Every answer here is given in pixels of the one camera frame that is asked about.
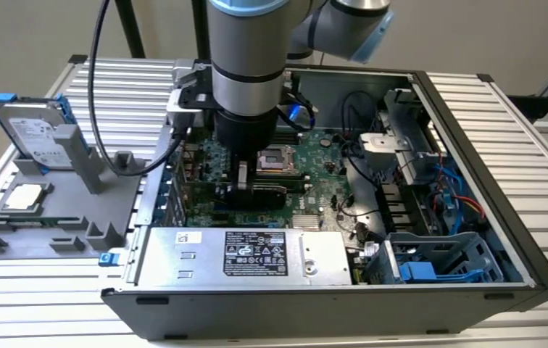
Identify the blue empty disk carrier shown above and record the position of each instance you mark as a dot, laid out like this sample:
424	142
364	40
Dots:
416	272

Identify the green graphics card black shroud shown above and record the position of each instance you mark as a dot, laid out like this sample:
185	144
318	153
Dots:
263	199

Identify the black stand pole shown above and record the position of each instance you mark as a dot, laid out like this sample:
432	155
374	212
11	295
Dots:
199	21
131	29

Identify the metal drive cage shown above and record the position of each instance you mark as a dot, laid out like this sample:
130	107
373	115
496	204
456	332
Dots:
385	145

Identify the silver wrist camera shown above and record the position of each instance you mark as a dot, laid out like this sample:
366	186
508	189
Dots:
295	112

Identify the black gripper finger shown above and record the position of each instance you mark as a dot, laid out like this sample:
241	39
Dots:
242	174

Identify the grey open PC case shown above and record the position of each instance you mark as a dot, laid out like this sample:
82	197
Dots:
302	315

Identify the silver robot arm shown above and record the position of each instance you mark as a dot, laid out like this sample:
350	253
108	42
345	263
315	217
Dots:
245	54

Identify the green motherboard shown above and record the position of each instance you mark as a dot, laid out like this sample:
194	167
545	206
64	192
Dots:
322	181

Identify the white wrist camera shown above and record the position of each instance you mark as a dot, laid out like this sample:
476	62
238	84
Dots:
177	107

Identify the grey plastic disk bay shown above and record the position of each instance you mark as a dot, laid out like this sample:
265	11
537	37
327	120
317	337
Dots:
448	250

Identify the metal CPU socket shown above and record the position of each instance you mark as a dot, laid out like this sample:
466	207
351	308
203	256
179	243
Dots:
275	159

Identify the hard disk in blue carrier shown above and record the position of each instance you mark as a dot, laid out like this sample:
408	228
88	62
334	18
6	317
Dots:
32	134

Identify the blue slot clip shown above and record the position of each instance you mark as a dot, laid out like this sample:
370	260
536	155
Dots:
165	181
159	214
162	199

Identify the silver CPU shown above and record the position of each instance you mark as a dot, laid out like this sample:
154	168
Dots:
23	197

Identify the small silver heat sink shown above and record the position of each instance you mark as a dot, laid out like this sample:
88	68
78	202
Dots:
306	222

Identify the blue case latch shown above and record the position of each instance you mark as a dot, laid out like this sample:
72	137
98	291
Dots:
108	259

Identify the silver power supply unit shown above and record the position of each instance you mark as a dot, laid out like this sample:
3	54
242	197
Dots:
206	261

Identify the grey plastic parts rack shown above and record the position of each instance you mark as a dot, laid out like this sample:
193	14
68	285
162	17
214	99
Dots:
60	210

